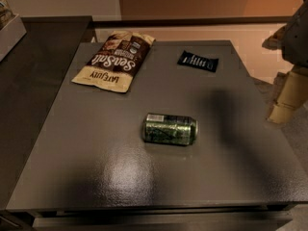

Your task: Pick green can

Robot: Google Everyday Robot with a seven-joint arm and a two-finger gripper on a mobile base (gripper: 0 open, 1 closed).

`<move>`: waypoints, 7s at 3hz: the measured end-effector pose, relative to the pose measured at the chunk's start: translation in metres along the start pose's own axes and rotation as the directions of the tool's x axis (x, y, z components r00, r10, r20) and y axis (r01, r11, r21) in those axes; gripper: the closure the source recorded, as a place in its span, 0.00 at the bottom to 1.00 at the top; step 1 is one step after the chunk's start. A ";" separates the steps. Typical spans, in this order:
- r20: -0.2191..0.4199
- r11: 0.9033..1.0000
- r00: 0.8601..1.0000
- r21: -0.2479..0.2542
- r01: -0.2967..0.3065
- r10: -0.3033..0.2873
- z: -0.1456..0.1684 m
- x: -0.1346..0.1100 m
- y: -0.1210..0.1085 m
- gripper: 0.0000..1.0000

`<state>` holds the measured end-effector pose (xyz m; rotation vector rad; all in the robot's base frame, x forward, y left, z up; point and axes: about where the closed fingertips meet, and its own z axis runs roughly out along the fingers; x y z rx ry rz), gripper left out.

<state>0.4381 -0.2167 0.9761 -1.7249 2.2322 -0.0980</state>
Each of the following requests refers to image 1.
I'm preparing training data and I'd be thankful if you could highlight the small black snack packet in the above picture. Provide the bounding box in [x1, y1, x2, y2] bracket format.
[177, 51, 218, 72]

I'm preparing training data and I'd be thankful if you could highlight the green soda can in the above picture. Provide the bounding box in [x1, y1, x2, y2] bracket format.
[142, 114, 198, 146]

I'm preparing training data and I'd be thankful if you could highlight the white box at left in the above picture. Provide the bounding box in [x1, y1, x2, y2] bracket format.
[0, 14, 27, 62]

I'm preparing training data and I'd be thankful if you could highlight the beige taped gripper finger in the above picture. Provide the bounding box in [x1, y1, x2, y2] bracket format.
[267, 65, 308, 124]

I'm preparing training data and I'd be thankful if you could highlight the brown sea salt chip bag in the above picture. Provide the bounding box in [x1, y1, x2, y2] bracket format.
[72, 31, 155, 93]

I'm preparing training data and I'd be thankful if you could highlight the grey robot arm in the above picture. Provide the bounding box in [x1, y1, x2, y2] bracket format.
[262, 1, 308, 124]

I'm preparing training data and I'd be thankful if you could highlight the dark side table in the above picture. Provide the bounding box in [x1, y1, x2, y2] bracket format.
[0, 16, 92, 212]

